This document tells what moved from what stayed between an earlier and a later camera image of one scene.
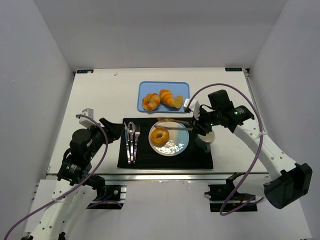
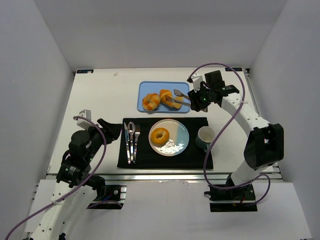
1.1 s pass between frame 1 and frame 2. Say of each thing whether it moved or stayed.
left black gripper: stayed
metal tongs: moved
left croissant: stayed
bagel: stayed
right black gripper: moved
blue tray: stayed
